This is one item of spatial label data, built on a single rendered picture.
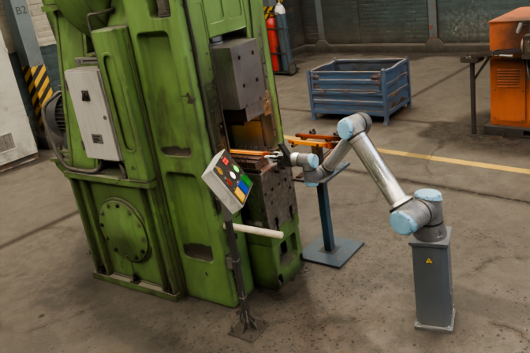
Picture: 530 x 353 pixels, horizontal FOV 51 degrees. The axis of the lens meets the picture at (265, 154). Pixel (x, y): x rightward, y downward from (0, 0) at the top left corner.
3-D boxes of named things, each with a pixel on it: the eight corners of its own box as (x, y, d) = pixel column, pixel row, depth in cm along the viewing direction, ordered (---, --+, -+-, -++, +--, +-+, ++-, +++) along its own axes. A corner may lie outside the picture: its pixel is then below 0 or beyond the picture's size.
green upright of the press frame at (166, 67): (255, 288, 405) (194, -42, 328) (234, 309, 385) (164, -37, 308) (209, 277, 429) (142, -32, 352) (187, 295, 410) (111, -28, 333)
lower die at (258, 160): (272, 161, 386) (270, 150, 383) (255, 172, 371) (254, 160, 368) (225, 157, 409) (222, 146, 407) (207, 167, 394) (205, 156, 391)
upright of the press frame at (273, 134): (300, 244, 455) (257, -51, 378) (284, 260, 436) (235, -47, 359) (257, 236, 480) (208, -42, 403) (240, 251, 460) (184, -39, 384)
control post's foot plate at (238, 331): (271, 323, 364) (269, 311, 361) (252, 343, 348) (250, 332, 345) (244, 315, 376) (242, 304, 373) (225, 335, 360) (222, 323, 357)
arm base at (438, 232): (449, 227, 327) (448, 212, 324) (445, 243, 311) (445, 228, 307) (416, 225, 335) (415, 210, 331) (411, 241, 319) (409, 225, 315)
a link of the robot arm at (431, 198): (449, 217, 318) (447, 189, 312) (431, 228, 308) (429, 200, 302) (426, 210, 330) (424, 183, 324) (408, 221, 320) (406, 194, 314)
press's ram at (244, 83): (273, 93, 381) (264, 35, 368) (240, 109, 352) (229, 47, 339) (225, 93, 405) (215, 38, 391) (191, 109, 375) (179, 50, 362)
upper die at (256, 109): (264, 112, 374) (262, 98, 371) (247, 121, 359) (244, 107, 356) (216, 111, 398) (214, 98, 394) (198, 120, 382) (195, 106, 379)
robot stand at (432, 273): (455, 310, 348) (452, 226, 327) (452, 333, 329) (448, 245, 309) (419, 306, 357) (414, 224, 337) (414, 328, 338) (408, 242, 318)
